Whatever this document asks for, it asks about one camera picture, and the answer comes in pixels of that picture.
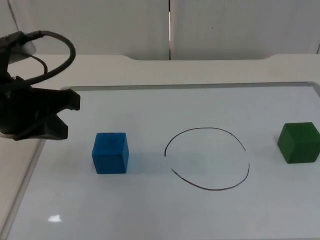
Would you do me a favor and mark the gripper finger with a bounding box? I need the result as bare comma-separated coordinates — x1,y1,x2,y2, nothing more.
31,86,81,120
15,113,69,141

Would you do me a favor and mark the blue cube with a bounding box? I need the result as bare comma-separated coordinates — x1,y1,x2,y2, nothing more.
91,132,131,175

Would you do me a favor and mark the grey-framed whiteboard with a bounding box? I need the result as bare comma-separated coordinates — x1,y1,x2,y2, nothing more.
0,81,320,240

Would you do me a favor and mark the green cube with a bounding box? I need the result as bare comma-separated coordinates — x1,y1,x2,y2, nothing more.
276,121,320,165

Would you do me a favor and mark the thin black cable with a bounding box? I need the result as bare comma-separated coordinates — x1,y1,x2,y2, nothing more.
30,54,49,75

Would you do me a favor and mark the thick black cable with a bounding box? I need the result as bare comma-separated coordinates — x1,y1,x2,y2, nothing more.
17,30,77,85

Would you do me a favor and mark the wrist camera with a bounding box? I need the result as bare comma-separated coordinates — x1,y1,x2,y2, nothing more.
0,31,36,65

